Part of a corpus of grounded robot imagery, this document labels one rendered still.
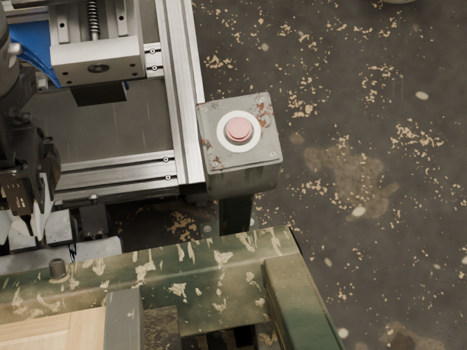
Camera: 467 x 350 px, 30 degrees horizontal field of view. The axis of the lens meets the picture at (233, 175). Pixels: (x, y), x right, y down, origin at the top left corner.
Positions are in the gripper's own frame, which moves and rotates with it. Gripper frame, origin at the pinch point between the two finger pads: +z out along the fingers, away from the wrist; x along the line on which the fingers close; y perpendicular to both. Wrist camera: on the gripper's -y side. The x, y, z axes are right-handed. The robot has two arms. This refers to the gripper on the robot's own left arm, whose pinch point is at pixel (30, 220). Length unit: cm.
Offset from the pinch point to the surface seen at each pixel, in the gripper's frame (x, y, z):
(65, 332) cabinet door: -4.3, -13.6, 39.7
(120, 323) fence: 4.2, -10.8, 35.2
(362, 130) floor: 62, -107, 97
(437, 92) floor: 84, -114, 93
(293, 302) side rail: 28.0, -8.5, 31.5
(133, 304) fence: 5.7, -15.6, 37.6
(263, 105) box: 28, -42, 26
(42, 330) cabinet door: -7.8, -14.9, 40.4
